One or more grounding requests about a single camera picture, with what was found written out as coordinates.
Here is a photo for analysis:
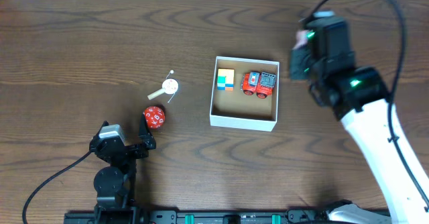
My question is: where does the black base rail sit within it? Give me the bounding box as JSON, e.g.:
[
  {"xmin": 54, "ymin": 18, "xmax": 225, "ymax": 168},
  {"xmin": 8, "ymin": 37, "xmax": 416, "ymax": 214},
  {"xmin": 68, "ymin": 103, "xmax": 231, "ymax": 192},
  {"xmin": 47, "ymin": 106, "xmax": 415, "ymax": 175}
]
[{"xmin": 64, "ymin": 209, "xmax": 342, "ymax": 224}]

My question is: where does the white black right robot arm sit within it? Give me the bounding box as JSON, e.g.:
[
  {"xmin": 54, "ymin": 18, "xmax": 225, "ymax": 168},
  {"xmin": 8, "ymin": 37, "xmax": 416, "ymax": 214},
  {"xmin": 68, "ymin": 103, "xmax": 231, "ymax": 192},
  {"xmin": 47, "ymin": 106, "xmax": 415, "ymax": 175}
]
[{"xmin": 290, "ymin": 12, "xmax": 428, "ymax": 223}]

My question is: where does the white duck toy pink hat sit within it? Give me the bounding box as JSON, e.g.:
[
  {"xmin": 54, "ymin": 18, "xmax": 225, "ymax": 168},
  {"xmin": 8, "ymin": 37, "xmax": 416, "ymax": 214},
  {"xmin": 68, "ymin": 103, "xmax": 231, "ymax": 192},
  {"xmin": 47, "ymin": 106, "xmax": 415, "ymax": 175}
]
[{"xmin": 293, "ymin": 30, "xmax": 308, "ymax": 50}]

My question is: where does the white cardboard box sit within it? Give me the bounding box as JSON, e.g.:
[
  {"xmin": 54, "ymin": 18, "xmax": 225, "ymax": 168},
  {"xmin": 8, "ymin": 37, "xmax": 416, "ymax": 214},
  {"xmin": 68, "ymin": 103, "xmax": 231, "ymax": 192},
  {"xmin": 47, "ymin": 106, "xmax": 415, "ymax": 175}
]
[{"xmin": 209, "ymin": 56, "xmax": 280, "ymax": 131}]

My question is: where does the red toy truck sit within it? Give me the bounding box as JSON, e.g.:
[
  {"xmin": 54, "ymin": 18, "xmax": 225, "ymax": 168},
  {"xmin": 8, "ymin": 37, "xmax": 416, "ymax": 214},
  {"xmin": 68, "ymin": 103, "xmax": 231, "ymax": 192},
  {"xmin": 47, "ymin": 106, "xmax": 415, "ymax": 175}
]
[{"xmin": 241, "ymin": 72, "xmax": 276, "ymax": 99}]

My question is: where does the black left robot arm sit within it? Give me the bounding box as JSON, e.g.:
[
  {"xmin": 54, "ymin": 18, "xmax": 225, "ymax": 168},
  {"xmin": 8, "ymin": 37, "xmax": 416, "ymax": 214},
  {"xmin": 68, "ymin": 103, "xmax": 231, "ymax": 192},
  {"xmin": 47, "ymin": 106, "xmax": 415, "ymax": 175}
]
[{"xmin": 89, "ymin": 115, "xmax": 156, "ymax": 224}]

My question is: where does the small white rattle drum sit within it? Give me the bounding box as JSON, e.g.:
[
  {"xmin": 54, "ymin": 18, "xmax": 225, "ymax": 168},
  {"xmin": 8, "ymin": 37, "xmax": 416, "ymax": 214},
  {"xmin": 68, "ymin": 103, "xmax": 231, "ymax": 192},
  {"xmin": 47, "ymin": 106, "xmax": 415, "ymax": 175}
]
[{"xmin": 147, "ymin": 69, "xmax": 179, "ymax": 102}]

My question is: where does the red polyhedral die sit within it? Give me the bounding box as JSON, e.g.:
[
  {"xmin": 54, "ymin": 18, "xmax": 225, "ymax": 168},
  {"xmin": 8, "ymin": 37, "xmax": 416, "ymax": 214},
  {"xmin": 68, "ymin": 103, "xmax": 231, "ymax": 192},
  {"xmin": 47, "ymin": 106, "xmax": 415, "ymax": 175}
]
[{"xmin": 143, "ymin": 106, "xmax": 166, "ymax": 129}]

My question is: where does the colourful puzzle cube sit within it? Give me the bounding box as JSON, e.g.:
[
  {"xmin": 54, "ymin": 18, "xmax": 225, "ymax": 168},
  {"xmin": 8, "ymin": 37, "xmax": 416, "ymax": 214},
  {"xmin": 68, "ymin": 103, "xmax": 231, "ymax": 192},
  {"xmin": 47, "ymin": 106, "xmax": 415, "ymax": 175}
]
[{"xmin": 217, "ymin": 68, "xmax": 235, "ymax": 91}]

